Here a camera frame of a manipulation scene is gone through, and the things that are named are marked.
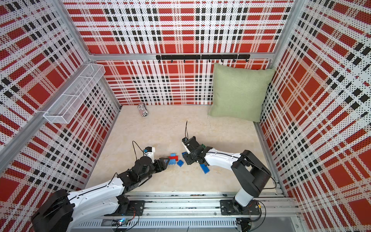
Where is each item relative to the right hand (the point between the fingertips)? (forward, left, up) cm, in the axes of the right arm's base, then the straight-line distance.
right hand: (191, 155), depth 90 cm
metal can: (+40, +40, 0) cm, 56 cm away
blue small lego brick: (-5, +7, -2) cm, 8 cm away
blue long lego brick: (-8, -9, -2) cm, 12 cm away
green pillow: (+35, -33, +20) cm, 52 cm away
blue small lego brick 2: (+2, +5, -2) cm, 6 cm away
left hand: (-5, +13, +3) cm, 14 cm away
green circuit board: (-35, +34, -1) cm, 48 cm away
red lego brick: (-1, +11, -2) cm, 11 cm away
